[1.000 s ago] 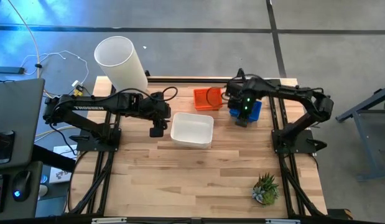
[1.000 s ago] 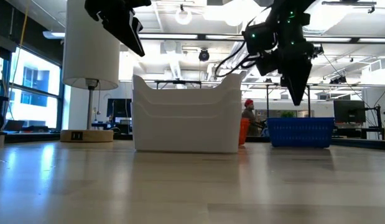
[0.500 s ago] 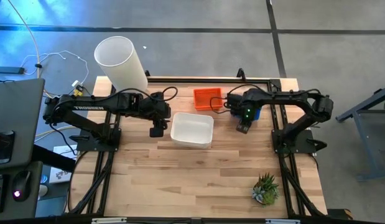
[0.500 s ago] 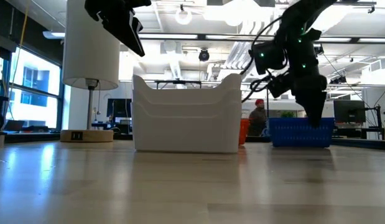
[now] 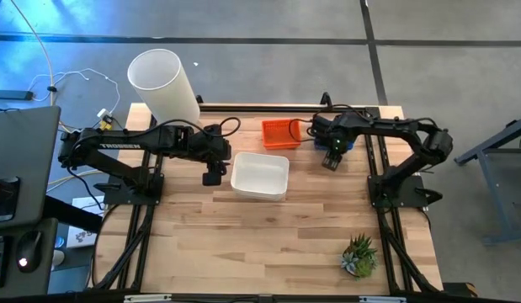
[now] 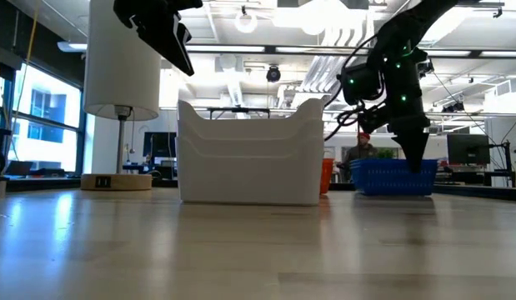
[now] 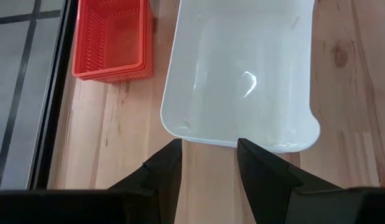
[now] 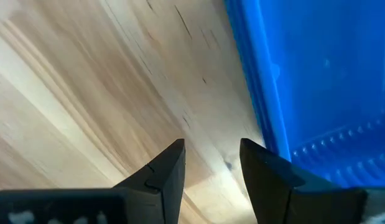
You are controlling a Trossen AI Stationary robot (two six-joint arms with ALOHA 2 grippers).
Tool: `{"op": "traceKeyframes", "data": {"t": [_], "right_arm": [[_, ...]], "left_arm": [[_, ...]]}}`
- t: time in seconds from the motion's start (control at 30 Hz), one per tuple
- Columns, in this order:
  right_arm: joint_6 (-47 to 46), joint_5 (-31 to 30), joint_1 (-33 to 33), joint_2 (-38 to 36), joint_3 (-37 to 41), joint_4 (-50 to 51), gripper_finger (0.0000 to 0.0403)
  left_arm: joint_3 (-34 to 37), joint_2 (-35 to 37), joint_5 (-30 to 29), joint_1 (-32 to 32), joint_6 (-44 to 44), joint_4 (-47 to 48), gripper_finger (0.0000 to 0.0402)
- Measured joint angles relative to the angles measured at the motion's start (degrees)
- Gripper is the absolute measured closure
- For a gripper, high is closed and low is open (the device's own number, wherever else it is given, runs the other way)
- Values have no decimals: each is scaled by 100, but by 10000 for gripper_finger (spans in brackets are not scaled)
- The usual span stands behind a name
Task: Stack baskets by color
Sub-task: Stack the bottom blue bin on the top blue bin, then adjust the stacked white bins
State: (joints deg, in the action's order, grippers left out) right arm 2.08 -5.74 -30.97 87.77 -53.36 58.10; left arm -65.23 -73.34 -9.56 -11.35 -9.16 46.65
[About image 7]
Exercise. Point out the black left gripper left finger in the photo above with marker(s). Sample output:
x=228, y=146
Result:
x=158, y=186

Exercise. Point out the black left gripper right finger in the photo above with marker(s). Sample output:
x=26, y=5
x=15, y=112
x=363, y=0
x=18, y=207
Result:
x=267, y=186

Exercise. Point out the white plastic storage bin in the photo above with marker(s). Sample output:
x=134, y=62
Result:
x=242, y=62

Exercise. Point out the black aluminium table frame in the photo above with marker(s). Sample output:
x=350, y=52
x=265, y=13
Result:
x=52, y=109

